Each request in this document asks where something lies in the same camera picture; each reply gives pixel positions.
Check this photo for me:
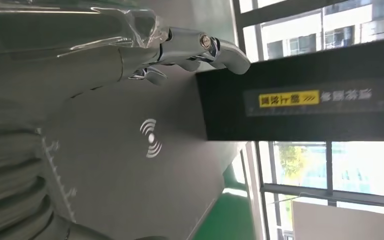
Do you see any white panel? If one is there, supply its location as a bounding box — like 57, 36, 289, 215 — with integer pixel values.
290, 196, 384, 240

